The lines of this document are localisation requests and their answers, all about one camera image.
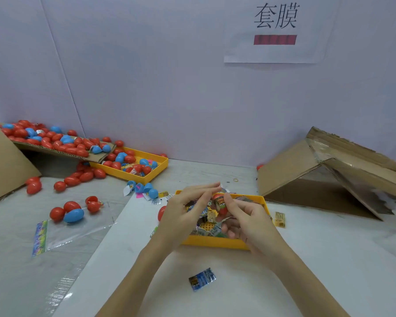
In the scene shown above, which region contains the person's left hand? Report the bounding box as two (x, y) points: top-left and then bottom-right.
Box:
(150, 182), (224, 254)

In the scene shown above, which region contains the person's right hand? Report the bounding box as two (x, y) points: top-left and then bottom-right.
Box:
(219, 192), (291, 262)

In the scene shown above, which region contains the single red plastic egg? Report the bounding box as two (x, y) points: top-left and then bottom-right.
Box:
(212, 192), (229, 217)

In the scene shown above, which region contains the blue packet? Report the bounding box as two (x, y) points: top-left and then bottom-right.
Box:
(188, 267), (218, 291)

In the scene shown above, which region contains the pile of plastic eggs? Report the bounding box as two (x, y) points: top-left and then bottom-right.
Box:
(0, 120), (167, 225)

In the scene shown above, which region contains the person's right forearm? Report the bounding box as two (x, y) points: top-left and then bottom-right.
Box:
(267, 244), (351, 317)

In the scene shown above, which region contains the person's left forearm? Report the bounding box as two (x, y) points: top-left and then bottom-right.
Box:
(95, 241), (179, 317)

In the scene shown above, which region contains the yellow plastic tray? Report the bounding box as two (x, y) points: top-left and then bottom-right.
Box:
(175, 189), (271, 251)

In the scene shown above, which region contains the yellow tray under eggs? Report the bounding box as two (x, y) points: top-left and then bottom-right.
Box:
(89, 146), (170, 184)

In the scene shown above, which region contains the torn flattened cardboard box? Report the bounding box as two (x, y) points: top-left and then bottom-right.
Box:
(257, 126), (396, 221)

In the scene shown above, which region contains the clear bag with coloured label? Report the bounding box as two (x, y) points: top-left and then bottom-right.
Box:
(31, 209), (113, 257)

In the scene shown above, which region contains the brown cardboard sheet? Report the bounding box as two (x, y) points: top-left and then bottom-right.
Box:
(16, 143), (116, 164)

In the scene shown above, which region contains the tall brown cardboard box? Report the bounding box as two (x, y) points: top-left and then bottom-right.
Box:
(0, 114), (42, 206)

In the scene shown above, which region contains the white paper sign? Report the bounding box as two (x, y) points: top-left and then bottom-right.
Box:
(224, 0), (341, 65)

